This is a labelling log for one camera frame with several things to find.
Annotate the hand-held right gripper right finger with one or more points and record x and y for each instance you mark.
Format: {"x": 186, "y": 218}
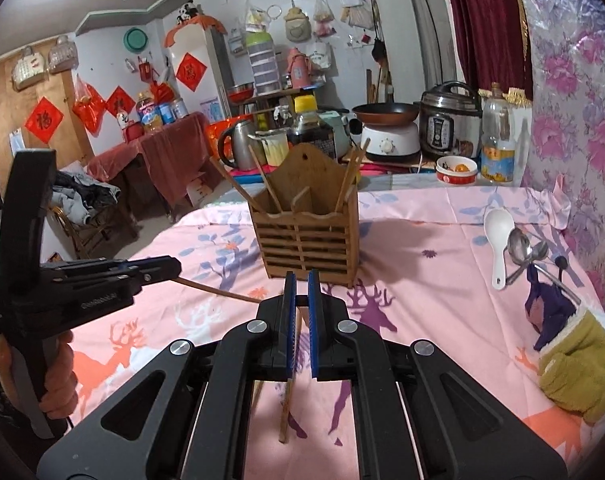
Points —
{"x": 315, "y": 330}

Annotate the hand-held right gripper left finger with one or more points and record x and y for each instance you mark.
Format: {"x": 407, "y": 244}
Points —
{"x": 290, "y": 310}

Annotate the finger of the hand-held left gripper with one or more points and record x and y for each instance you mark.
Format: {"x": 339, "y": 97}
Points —
{"x": 112, "y": 279}
{"x": 112, "y": 263}

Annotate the wooden chopstick holder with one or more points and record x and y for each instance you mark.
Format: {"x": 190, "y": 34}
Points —
{"x": 302, "y": 240}

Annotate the single wooden chopstick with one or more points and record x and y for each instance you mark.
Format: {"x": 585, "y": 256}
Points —
{"x": 287, "y": 410}
{"x": 217, "y": 289}

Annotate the group of wooden chopsticks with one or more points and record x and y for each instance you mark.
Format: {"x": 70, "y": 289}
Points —
{"x": 232, "y": 182}

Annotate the person's left hand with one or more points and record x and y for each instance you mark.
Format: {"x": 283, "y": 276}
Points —
{"x": 60, "y": 375}

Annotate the wooden chair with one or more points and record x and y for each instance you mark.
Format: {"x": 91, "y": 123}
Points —
{"x": 90, "y": 240}

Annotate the pile of clothes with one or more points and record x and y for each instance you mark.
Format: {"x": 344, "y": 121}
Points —
{"x": 82, "y": 190}

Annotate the large red diamond paper decoration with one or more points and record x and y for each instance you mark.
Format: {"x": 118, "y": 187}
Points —
{"x": 45, "y": 120}

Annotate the brown wooden door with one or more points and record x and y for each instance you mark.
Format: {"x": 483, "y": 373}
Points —
{"x": 7, "y": 120}

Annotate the cardboard box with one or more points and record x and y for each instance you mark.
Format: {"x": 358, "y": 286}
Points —
{"x": 196, "y": 190}

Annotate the pink deer print bedsheet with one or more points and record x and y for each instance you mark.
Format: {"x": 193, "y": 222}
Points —
{"x": 432, "y": 310}

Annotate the red cloth covered table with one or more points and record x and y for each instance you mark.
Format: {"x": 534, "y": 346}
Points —
{"x": 172, "y": 150}

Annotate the small white bottle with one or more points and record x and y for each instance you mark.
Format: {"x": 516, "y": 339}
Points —
{"x": 123, "y": 120}

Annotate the red pot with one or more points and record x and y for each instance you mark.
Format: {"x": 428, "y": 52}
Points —
{"x": 134, "y": 132}

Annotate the woven handbag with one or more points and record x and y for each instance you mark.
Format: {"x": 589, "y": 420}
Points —
{"x": 63, "y": 55}
{"x": 30, "y": 70}

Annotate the small red diamond paper decoration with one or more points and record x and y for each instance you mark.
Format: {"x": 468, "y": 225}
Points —
{"x": 120, "y": 102}

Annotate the large yellow cooking oil bottle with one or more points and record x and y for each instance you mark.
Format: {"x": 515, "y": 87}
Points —
{"x": 150, "y": 115}

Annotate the blue tin can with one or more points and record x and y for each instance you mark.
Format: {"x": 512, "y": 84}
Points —
{"x": 180, "y": 109}
{"x": 167, "y": 114}

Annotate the orange red gift bag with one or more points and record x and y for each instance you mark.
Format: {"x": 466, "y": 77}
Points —
{"x": 215, "y": 135}

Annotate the steel electric kettle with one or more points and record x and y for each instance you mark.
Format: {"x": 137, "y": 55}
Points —
{"x": 240, "y": 145}

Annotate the dark sauce bottle yellow cap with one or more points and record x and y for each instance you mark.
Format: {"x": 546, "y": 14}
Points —
{"x": 310, "y": 130}

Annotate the pale green rice cooker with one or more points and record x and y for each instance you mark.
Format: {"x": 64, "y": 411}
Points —
{"x": 340, "y": 135}

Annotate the red hanging ornament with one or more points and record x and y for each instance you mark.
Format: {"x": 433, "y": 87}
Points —
{"x": 145, "y": 67}

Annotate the green plastic basin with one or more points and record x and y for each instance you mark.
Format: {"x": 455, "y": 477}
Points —
{"x": 136, "y": 40}

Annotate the white bowl red rim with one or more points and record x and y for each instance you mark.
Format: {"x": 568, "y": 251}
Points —
{"x": 455, "y": 176}

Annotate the white plastic rice spoon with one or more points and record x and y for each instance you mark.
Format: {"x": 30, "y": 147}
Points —
{"x": 499, "y": 225}

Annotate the red basin with steel bowl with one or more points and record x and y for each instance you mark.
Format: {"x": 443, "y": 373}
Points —
{"x": 240, "y": 92}

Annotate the copper frying pan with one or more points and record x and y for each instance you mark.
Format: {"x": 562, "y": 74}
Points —
{"x": 385, "y": 112}

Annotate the steel ladle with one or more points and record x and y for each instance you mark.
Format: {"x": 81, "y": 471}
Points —
{"x": 518, "y": 247}

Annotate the purple cloth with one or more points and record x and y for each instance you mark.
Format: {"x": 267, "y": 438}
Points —
{"x": 547, "y": 310}

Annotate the white refrigerator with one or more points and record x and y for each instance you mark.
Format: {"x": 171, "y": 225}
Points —
{"x": 192, "y": 40}

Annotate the steel spoon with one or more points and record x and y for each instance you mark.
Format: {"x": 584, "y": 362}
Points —
{"x": 538, "y": 251}

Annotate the pink thermos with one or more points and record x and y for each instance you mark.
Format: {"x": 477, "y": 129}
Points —
{"x": 298, "y": 67}

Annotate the silver electric pressure cooker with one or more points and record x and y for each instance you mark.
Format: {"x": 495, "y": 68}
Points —
{"x": 450, "y": 125}

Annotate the tiered container green lid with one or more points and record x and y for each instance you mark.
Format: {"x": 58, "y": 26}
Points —
{"x": 261, "y": 65}

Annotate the clear oil bottle yellow label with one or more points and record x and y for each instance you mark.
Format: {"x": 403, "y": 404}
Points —
{"x": 497, "y": 160}

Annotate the white tote bag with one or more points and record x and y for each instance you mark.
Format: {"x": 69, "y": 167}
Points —
{"x": 318, "y": 57}

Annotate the panda plush toy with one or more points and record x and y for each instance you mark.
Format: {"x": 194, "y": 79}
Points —
{"x": 187, "y": 12}

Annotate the small dark metal spoon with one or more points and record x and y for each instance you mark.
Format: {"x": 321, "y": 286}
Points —
{"x": 560, "y": 261}

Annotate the orange cloth cover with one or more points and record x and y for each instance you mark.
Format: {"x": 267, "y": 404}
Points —
{"x": 202, "y": 22}

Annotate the olive and white fleece cloth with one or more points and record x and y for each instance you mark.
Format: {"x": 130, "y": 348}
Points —
{"x": 577, "y": 365}

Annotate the black hanging object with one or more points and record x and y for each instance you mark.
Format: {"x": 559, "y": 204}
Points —
{"x": 379, "y": 50}

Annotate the hanging plastic bag yellow contents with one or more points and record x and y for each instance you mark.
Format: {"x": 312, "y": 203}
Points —
{"x": 256, "y": 17}

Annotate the beige jar-shaped hanging pouch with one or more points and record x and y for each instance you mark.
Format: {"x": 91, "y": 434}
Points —
{"x": 297, "y": 25}

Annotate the hanging plastic bag red contents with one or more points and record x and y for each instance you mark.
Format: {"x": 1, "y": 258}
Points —
{"x": 322, "y": 20}

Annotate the hanging white plastic bag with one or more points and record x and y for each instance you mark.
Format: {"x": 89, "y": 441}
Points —
{"x": 357, "y": 15}

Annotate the dark red curtain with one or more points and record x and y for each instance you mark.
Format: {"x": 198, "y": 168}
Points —
{"x": 482, "y": 25}

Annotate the floral plastic wall sheet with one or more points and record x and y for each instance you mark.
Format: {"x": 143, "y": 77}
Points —
{"x": 572, "y": 135}

